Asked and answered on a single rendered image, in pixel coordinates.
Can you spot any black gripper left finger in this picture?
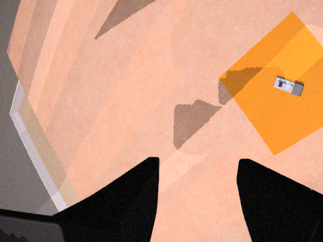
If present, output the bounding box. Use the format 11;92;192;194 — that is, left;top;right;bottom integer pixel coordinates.
0;156;159;242

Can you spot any orange square marking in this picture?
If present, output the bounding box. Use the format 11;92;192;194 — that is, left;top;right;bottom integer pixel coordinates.
219;12;323;156

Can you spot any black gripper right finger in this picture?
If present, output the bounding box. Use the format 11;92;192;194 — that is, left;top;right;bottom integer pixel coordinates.
236;159;323;242

